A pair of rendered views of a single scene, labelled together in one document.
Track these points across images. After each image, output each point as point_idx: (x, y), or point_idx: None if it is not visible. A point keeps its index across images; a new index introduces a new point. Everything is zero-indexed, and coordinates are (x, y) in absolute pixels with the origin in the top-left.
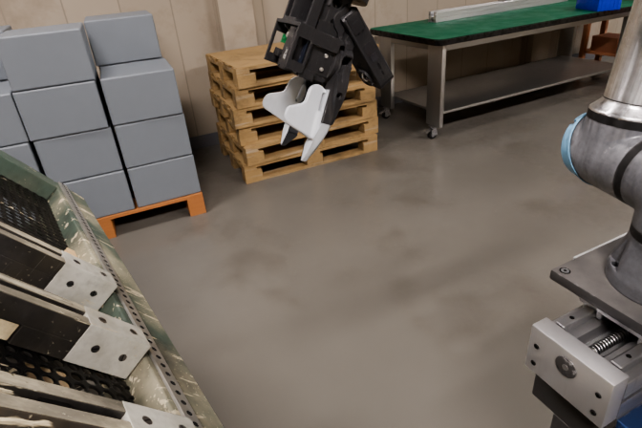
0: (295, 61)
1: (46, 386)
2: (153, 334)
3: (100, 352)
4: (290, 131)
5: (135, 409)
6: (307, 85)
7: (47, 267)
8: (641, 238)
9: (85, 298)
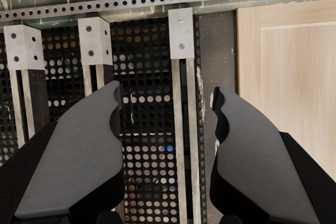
0: None
1: (176, 100)
2: None
3: (107, 48)
4: (120, 101)
5: (175, 52)
6: (95, 220)
7: (34, 76)
8: None
9: (37, 42)
